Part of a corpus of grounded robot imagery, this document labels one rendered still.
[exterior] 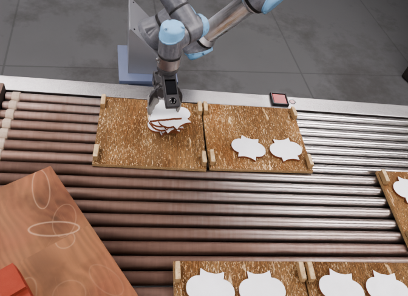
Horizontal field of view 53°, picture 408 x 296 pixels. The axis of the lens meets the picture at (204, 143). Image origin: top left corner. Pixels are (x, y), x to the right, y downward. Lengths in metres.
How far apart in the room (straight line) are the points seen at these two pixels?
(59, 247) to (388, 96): 3.26
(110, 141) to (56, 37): 2.22
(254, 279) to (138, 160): 0.58
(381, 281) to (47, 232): 1.04
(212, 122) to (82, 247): 0.76
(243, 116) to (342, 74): 2.30
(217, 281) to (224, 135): 0.61
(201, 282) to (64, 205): 0.46
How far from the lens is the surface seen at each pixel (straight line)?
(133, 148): 1.55
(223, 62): 3.60
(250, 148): 1.62
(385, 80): 4.14
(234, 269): 1.34
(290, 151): 1.67
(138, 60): 1.92
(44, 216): 1.28
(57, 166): 1.53
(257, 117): 1.77
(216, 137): 1.64
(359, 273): 1.49
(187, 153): 1.56
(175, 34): 1.28
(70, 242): 1.23
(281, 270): 1.38
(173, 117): 1.49
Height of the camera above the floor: 2.12
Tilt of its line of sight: 47 degrees down
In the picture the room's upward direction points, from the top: 14 degrees clockwise
